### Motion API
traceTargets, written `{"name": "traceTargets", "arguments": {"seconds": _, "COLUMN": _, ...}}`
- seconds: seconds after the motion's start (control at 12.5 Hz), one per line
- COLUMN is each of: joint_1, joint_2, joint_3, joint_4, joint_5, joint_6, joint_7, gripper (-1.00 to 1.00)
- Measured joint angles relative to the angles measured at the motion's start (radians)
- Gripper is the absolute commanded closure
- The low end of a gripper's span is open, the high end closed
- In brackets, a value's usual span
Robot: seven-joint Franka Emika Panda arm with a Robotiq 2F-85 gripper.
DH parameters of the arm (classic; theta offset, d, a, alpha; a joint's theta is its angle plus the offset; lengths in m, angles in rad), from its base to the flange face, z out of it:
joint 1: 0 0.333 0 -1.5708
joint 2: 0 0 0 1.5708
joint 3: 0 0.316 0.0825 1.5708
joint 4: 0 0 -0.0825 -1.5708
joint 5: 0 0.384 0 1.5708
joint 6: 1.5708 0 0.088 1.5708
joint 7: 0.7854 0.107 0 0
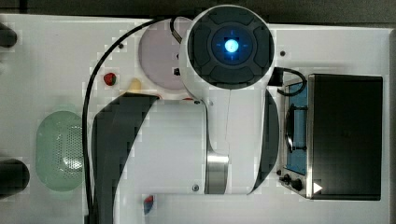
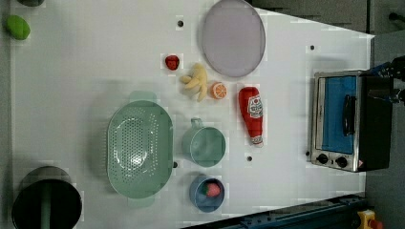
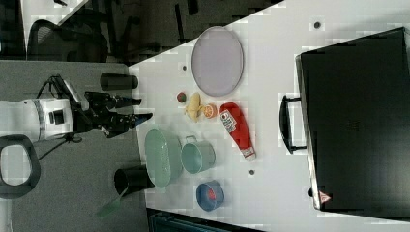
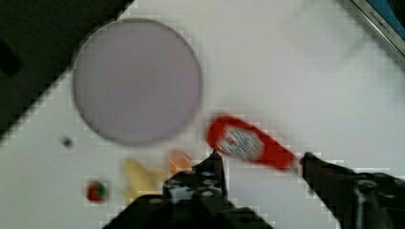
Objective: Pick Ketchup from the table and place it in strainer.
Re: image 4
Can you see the red plush strawberry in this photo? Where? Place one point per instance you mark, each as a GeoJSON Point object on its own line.
{"type": "Point", "coordinates": [96, 192]}

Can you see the yellow plush banana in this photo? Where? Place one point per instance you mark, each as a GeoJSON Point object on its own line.
{"type": "Point", "coordinates": [141, 181]}

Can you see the silver toaster oven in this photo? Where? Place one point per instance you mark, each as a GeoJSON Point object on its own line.
{"type": "Point", "coordinates": [386, 18]}

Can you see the round lilac plate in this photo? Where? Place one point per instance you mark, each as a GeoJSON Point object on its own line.
{"type": "Point", "coordinates": [136, 81]}

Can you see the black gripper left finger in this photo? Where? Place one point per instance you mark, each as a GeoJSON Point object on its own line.
{"type": "Point", "coordinates": [195, 199]}

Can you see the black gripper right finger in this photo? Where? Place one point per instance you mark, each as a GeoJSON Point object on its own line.
{"type": "Point", "coordinates": [357, 200]}

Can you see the red plush ketchup bottle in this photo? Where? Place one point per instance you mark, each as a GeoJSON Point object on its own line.
{"type": "Point", "coordinates": [234, 137]}

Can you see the plush orange slice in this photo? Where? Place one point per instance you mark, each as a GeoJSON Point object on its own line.
{"type": "Point", "coordinates": [178, 161]}

